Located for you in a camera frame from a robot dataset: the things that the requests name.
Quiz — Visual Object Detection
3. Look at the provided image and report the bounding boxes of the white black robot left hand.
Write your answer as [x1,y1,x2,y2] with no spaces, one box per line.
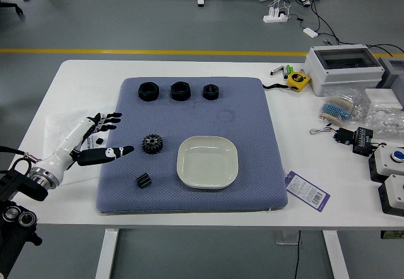
[44,112,134,184]

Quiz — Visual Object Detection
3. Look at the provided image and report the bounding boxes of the small black gear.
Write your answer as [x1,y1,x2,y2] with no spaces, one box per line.
[136,172,153,189]

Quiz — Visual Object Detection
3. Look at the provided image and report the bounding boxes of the big black gear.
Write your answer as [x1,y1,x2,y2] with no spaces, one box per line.
[141,133,167,155]

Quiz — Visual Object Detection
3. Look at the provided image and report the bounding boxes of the large black hex nut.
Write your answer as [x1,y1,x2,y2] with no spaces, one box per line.
[170,81,191,102]
[138,82,160,102]

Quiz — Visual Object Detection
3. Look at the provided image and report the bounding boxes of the small black hex nut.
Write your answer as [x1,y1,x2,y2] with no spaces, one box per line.
[202,83,220,101]

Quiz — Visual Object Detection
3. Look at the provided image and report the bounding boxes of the white foam box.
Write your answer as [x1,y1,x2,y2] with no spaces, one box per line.
[364,88,403,109]

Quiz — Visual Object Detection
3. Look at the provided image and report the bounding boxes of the blue push button box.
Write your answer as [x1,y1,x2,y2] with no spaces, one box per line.
[368,143,404,184]

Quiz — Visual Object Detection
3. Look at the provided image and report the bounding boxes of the white black button box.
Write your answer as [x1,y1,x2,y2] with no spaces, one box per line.
[377,174,404,217]

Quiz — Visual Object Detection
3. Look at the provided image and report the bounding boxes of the grey box with window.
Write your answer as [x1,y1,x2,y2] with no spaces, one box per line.
[375,56,404,90]

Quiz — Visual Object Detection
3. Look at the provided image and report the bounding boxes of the clear printed plastic bag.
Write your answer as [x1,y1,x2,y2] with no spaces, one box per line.
[44,104,118,187]

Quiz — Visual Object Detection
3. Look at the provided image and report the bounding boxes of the white table leg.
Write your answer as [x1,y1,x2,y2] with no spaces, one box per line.
[95,228,119,279]
[321,230,350,279]

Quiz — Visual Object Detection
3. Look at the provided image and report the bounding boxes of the blue-grey quilted mat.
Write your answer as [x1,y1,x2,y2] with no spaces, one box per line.
[96,76,288,216]

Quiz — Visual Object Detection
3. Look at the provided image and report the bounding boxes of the white square dish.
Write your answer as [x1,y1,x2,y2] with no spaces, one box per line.
[175,135,239,191]

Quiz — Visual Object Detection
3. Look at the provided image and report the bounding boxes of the black chair base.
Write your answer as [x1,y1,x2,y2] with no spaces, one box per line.
[0,1,24,15]

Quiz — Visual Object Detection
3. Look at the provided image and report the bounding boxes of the yellow tape measure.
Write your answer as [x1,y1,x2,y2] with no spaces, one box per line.
[286,72,312,93]

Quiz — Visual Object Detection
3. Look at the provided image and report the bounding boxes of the purple white label tag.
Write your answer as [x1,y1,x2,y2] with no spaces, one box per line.
[283,170,331,212]

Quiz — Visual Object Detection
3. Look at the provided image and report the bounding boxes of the white power strip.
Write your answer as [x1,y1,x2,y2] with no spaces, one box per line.
[263,7,290,24]

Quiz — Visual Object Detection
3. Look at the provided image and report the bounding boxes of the blue resistor strip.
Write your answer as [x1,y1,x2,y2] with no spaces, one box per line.
[321,100,352,122]

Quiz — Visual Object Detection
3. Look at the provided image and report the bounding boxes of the black servo motor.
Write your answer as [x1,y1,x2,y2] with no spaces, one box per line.
[333,127,356,146]

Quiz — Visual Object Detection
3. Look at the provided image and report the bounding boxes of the clear resistor bag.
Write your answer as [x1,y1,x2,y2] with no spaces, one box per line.
[324,88,367,109]

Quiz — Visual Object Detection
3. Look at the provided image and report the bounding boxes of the black electronic module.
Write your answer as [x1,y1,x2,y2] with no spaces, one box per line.
[352,126,376,157]

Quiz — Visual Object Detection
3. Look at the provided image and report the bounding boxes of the clear bag of screws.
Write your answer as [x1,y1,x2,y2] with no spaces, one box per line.
[350,104,404,141]

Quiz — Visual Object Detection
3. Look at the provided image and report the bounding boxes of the black tape measure strap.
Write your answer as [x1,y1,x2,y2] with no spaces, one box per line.
[261,83,291,91]

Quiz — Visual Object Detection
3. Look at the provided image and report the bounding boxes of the grey metal table bracket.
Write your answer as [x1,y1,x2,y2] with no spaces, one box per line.
[273,230,301,246]

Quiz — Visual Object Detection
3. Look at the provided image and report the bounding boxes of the thin servo wire bundle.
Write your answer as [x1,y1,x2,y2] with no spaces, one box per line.
[309,126,338,136]

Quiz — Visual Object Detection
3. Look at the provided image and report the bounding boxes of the black hanging cable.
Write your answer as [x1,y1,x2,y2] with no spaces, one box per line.
[293,230,301,279]

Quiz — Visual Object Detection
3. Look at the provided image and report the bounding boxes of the black floor cable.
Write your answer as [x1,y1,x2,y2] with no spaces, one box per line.
[295,0,404,56]

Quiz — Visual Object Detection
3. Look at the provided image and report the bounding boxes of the white electrical enclosure box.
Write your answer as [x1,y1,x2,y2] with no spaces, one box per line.
[304,44,385,97]

